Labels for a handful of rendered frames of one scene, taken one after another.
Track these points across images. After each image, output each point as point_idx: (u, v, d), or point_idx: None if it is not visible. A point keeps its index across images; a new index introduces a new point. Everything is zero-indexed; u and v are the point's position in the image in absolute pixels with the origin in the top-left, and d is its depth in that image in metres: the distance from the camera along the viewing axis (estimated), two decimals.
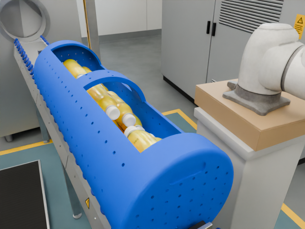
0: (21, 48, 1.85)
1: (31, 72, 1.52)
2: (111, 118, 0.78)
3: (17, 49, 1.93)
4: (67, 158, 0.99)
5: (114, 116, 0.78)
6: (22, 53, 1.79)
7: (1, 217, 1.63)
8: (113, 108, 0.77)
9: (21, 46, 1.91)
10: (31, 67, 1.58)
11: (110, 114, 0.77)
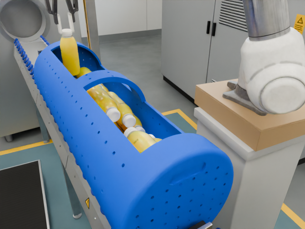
0: (21, 48, 1.85)
1: (31, 72, 1.52)
2: (111, 120, 0.78)
3: (17, 49, 1.93)
4: (67, 158, 0.99)
5: (114, 118, 0.78)
6: (22, 53, 1.79)
7: (1, 217, 1.63)
8: (114, 110, 0.77)
9: (21, 46, 1.91)
10: (31, 67, 1.58)
11: (111, 116, 0.77)
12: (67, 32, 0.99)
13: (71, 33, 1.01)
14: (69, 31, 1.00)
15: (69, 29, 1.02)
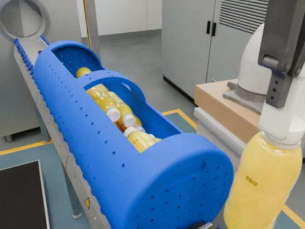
0: (21, 48, 1.85)
1: (31, 72, 1.52)
2: (111, 120, 0.78)
3: (17, 49, 1.93)
4: (67, 158, 0.99)
5: (114, 118, 0.78)
6: (22, 53, 1.79)
7: (1, 217, 1.63)
8: (114, 110, 0.77)
9: (21, 46, 1.91)
10: (31, 67, 1.58)
11: (111, 116, 0.77)
12: (302, 130, 0.27)
13: (302, 130, 0.28)
14: (304, 126, 0.27)
15: None
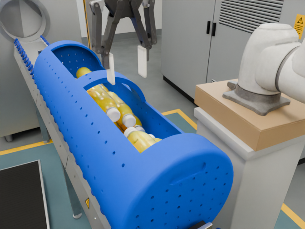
0: (21, 48, 1.85)
1: (31, 72, 1.52)
2: (111, 120, 0.78)
3: (17, 49, 1.93)
4: (67, 158, 0.99)
5: (114, 118, 0.78)
6: (22, 53, 1.79)
7: (1, 217, 1.63)
8: (114, 110, 0.77)
9: (21, 46, 1.91)
10: (31, 67, 1.58)
11: (111, 116, 0.77)
12: None
13: None
14: None
15: None
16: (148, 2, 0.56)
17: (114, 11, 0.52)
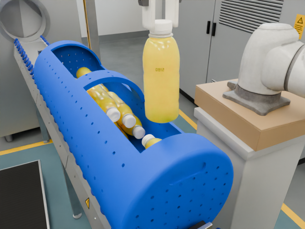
0: (21, 48, 1.85)
1: (31, 72, 1.52)
2: (111, 120, 0.78)
3: (17, 49, 1.93)
4: (67, 158, 0.99)
5: (114, 118, 0.78)
6: (22, 53, 1.79)
7: (1, 217, 1.63)
8: (114, 110, 0.77)
9: (21, 46, 1.91)
10: (31, 67, 1.58)
11: (111, 116, 0.77)
12: None
13: None
14: None
15: None
16: None
17: None
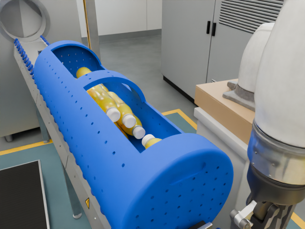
0: (21, 48, 1.85)
1: (31, 72, 1.52)
2: (111, 120, 0.78)
3: (17, 49, 1.93)
4: (67, 158, 0.99)
5: (114, 118, 0.78)
6: (22, 53, 1.79)
7: (1, 217, 1.63)
8: (114, 110, 0.77)
9: (21, 46, 1.91)
10: (31, 67, 1.58)
11: (111, 116, 0.77)
12: None
13: None
14: None
15: None
16: None
17: (262, 217, 0.36)
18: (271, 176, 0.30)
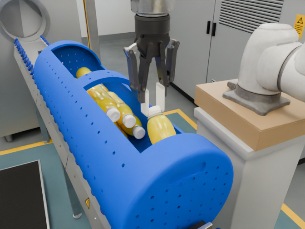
0: (21, 48, 1.85)
1: (31, 72, 1.52)
2: (111, 120, 0.78)
3: (17, 49, 1.93)
4: (67, 158, 0.99)
5: (114, 118, 0.78)
6: (22, 53, 1.79)
7: (1, 217, 1.63)
8: (114, 110, 0.77)
9: (21, 46, 1.91)
10: (31, 67, 1.58)
11: (111, 116, 0.77)
12: None
13: None
14: None
15: None
16: (173, 44, 0.61)
17: (144, 52, 0.57)
18: (137, 11, 0.52)
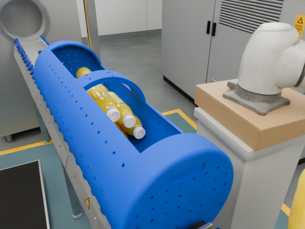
0: (21, 48, 1.85)
1: (31, 72, 1.52)
2: (111, 120, 0.78)
3: (17, 49, 1.93)
4: (67, 158, 0.99)
5: (114, 118, 0.78)
6: (22, 53, 1.79)
7: (1, 217, 1.63)
8: (114, 110, 0.77)
9: (21, 46, 1.91)
10: (31, 67, 1.58)
11: (111, 116, 0.77)
12: None
13: None
14: None
15: None
16: None
17: None
18: None
